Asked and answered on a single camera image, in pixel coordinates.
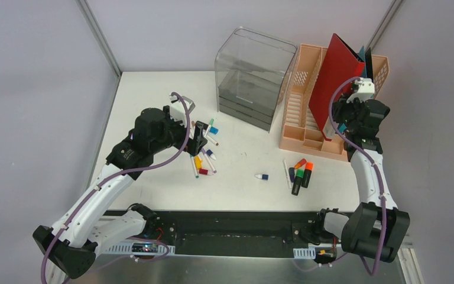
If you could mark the clear grey drawer box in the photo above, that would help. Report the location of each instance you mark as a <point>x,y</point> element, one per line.
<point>252,71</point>

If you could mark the red folder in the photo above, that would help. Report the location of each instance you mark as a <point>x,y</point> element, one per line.
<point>340,64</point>

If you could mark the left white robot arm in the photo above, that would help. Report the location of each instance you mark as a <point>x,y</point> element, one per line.
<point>72,244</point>

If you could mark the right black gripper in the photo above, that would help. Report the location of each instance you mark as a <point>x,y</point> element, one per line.
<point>339,106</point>

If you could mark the small red-orange marker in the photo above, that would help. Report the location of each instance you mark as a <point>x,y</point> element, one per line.
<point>300,163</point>

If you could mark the teal marker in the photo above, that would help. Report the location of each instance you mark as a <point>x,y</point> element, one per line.
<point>195,170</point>

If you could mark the green cap marker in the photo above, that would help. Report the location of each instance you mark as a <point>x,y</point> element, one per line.
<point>209,126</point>

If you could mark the green highlighter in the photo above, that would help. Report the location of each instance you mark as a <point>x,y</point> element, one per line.
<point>298,179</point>

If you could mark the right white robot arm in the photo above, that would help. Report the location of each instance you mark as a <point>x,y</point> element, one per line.
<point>377,227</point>

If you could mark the teal notebook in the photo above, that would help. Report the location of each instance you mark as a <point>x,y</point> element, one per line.
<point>365,57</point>

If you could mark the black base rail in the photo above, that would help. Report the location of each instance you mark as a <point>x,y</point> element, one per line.
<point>237,233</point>

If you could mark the white pen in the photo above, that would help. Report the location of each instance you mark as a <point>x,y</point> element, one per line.
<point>286,172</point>

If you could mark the purple marker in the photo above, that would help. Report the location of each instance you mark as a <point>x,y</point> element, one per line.
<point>208,160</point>

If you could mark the blue black marker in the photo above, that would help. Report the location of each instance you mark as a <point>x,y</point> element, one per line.
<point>213,130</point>

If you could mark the peach file organizer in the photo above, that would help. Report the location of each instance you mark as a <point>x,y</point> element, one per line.
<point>299,130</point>

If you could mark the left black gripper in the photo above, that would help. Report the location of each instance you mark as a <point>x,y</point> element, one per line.
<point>197,138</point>

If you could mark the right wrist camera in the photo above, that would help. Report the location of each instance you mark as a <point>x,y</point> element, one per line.
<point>363,90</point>

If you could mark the orange highlighter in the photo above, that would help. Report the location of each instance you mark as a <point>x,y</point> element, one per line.
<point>307,174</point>

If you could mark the small blue cap bottle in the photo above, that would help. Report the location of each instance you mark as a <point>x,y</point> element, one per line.
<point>262,176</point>

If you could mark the brown marker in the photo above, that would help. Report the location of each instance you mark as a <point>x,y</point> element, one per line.
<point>213,141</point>

